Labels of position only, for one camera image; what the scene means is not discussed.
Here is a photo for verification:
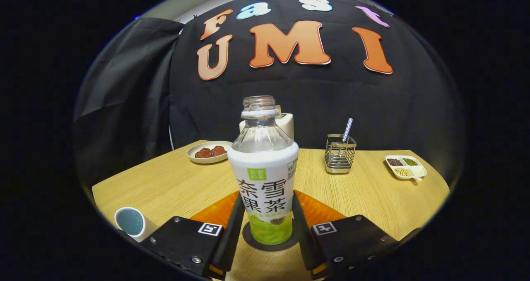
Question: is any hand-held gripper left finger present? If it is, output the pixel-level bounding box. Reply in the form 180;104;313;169
141;190;246;281

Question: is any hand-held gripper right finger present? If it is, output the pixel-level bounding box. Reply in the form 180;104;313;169
292;190;400;279

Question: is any dark brown round coaster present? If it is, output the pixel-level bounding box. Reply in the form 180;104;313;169
242;221;299;252

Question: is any clear juice bottle white label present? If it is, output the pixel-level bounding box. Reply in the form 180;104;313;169
227;95;299;245

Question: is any white cup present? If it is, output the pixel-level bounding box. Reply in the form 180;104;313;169
114;207;159;243

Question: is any wooden table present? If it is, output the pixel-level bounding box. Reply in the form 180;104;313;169
92;139;451;281

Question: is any cream round plate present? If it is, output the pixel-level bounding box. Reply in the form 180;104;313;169
186;141;233;164

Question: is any cream toaster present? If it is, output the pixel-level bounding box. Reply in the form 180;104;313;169
239;113;294;141

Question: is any striped straw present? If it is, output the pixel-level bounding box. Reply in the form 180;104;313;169
342;118;354;143

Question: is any white divided dish with beans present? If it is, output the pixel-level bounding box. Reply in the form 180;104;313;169
385;155;428;181

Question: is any metal wire utensil holder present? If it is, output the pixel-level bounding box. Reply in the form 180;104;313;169
324;134;357;174

